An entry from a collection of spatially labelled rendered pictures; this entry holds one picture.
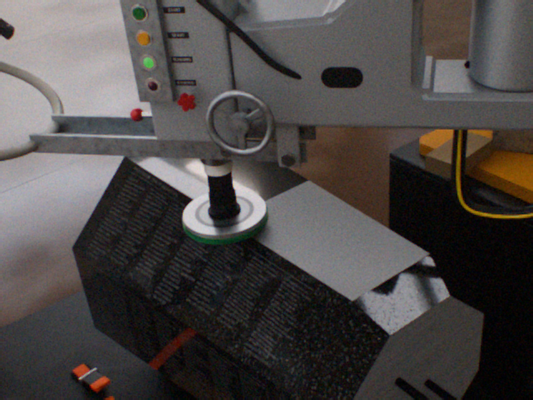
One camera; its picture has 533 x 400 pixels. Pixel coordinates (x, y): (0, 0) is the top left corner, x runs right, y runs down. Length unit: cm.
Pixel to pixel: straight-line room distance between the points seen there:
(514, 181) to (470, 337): 49
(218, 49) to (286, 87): 16
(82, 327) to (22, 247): 76
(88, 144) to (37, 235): 186
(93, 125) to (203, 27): 52
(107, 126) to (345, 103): 66
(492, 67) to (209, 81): 56
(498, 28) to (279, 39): 41
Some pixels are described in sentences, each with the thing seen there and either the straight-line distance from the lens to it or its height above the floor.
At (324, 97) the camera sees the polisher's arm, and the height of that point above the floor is 124.
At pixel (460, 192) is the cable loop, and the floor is 98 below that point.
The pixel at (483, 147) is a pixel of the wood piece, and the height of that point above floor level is 83.
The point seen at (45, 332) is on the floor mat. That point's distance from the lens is 288.
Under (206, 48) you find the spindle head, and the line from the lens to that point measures 142.
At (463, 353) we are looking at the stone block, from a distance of 180.
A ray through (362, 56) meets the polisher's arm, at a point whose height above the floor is 133.
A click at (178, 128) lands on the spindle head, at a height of 116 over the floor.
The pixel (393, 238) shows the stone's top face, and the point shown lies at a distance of 168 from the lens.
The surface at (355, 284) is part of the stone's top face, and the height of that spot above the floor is 83.
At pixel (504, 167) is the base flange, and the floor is 78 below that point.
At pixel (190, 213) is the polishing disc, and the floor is 88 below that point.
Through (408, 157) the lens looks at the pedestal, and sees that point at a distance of 221.
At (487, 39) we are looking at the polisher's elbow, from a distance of 138.
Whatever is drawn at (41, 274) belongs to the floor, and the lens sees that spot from 324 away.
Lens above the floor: 180
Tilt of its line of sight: 31 degrees down
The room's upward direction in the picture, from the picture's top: 6 degrees counter-clockwise
